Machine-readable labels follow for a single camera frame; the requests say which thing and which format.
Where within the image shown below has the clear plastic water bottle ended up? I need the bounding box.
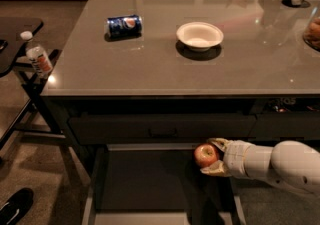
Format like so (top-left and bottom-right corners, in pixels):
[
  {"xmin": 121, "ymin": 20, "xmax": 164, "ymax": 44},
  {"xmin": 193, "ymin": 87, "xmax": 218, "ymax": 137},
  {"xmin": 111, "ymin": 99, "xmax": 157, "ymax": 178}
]
[{"xmin": 20, "ymin": 31, "xmax": 53, "ymax": 79}]

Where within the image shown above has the glass bowl of snacks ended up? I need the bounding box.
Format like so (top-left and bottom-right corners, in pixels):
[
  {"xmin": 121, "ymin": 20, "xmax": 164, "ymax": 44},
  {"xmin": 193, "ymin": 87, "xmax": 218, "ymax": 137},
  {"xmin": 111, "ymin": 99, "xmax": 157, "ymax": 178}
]
[{"xmin": 303, "ymin": 7, "xmax": 320, "ymax": 52}]

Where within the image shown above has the white paper bowl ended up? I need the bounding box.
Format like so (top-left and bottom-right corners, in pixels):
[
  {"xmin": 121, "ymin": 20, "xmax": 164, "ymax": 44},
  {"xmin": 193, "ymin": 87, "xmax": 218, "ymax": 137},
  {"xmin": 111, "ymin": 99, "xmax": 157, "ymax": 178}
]
[{"xmin": 176, "ymin": 22, "xmax": 224, "ymax": 52}]

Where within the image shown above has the open middle drawer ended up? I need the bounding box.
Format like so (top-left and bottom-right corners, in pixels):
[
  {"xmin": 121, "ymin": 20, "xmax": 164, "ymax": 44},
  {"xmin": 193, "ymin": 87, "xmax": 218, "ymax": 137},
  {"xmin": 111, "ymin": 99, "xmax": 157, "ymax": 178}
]
[{"xmin": 81, "ymin": 146, "xmax": 247, "ymax": 225}]

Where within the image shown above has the black side table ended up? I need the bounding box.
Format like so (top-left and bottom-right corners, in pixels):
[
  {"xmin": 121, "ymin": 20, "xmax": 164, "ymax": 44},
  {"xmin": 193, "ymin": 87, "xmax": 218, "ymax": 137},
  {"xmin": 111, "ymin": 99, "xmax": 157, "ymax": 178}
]
[{"xmin": 0, "ymin": 17, "xmax": 61, "ymax": 148}]

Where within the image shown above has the closed top drawer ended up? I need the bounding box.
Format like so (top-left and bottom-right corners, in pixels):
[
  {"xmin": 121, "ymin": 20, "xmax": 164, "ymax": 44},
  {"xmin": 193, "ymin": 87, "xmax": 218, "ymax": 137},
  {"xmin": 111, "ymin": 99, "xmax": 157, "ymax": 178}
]
[{"xmin": 68, "ymin": 113, "xmax": 256, "ymax": 145}]

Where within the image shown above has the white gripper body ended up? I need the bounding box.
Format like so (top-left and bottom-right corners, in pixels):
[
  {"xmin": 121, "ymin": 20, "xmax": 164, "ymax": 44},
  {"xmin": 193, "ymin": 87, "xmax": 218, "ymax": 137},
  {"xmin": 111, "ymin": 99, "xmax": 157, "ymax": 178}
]
[{"xmin": 223, "ymin": 140, "xmax": 252, "ymax": 179}]

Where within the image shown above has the right top drawer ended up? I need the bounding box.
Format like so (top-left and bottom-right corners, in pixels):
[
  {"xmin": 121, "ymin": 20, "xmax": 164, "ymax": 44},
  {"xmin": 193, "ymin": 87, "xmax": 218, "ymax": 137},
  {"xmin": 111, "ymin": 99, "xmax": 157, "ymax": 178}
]
[{"xmin": 249, "ymin": 97, "xmax": 320, "ymax": 141}]

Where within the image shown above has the red apple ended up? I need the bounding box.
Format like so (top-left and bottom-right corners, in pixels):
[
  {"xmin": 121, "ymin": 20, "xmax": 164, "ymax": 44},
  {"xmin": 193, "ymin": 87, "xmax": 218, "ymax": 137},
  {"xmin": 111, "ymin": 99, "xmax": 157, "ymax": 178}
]
[{"xmin": 194, "ymin": 143, "xmax": 219, "ymax": 168}]

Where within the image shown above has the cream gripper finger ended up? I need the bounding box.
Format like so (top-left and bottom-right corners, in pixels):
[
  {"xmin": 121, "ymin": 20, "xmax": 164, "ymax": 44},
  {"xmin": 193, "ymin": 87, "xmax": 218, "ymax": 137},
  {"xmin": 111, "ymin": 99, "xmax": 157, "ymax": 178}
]
[
  {"xmin": 207, "ymin": 138, "xmax": 230, "ymax": 152},
  {"xmin": 200, "ymin": 160, "xmax": 231, "ymax": 177}
]

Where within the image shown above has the blue Pepsi can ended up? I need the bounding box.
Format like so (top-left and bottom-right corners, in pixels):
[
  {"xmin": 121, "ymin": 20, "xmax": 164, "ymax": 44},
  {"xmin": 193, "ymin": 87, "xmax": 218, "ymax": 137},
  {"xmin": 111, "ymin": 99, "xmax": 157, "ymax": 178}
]
[{"xmin": 106, "ymin": 15, "xmax": 142, "ymax": 38}]

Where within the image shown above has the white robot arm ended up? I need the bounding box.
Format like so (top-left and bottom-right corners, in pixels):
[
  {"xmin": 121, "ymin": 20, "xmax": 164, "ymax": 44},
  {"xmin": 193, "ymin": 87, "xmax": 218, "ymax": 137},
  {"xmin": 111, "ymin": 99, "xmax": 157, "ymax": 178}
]
[{"xmin": 200, "ymin": 138, "xmax": 320, "ymax": 199}]

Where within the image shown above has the black sneaker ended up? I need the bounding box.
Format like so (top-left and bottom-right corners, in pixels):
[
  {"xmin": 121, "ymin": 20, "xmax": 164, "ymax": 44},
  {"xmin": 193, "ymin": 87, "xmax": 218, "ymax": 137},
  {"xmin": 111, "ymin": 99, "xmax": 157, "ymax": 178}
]
[{"xmin": 0, "ymin": 188, "xmax": 34, "ymax": 225}]

